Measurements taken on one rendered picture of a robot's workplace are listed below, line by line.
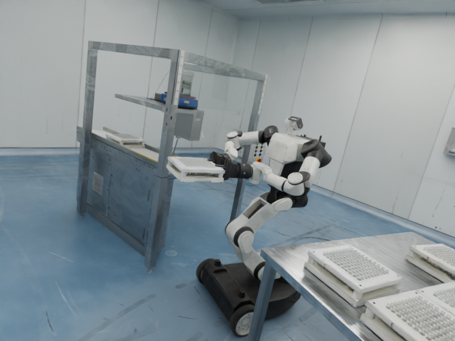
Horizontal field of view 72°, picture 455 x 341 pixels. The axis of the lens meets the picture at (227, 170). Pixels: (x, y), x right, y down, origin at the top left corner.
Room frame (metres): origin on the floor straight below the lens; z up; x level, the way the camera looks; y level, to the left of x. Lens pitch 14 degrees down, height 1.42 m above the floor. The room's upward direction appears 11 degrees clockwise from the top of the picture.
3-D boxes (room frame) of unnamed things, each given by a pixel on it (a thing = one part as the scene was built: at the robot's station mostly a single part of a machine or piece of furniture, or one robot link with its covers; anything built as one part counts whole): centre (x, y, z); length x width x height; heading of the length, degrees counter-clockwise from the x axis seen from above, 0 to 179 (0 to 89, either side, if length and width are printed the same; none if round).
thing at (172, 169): (1.67, 0.18, 0.95); 0.24 x 0.24 x 0.02; 31
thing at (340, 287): (1.07, -0.53, 0.83); 0.24 x 0.24 x 0.02; 32
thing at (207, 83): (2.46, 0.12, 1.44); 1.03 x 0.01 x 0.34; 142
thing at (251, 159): (2.87, -0.23, 0.94); 0.17 x 0.06 x 0.26; 142
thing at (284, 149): (2.02, -0.41, 1.08); 0.34 x 0.30 x 0.36; 31
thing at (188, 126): (2.41, 0.37, 1.11); 0.22 x 0.11 x 0.20; 52
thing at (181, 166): (1.67, 0.18, 1.00); 0.25 x 0.24 x 0.02; 121
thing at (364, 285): (1.07, -0.53, 0.88); 0.25 x 0.24 x 0.02; 122
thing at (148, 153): (2.67, 0.90, 0.77); 1.35 x 0.25 x 0.05; 52
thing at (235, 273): (1.99, -0.35, 0.19); 0.64 x 0.52 x 0.33; 121
